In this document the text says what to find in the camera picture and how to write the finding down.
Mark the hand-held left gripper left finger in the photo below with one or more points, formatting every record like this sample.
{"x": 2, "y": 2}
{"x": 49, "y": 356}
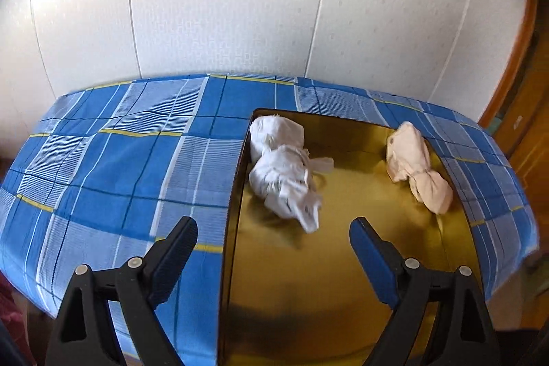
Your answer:
{"x": 171, "y": 263}

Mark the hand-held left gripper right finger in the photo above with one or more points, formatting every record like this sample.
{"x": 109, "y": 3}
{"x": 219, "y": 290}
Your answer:
{"x": 373, "y": 259}

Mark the gold metal tin box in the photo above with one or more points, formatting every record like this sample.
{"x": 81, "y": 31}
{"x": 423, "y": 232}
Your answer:
{"x": 326, "y": 284}

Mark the beige knotted cloth bundle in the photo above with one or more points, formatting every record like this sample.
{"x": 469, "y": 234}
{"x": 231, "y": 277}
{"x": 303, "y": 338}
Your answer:
{"x": 407, "y": 156}

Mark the white knotted cloth bundle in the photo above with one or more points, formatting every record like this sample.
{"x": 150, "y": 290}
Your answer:
{"x": 278, "y": 177}

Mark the blue plaid cloth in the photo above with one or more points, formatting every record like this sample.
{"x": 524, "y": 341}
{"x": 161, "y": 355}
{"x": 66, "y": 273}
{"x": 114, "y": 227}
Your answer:
{"x": 107, "y": 177}

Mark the pink ruffled cloth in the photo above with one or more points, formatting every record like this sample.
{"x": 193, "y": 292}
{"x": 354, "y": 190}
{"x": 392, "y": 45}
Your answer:
{"x": 6, "y": 297}

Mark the carved wooden door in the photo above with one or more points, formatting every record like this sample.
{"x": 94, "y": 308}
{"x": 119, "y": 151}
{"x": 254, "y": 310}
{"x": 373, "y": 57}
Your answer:
{"x": 532, "y": 134}

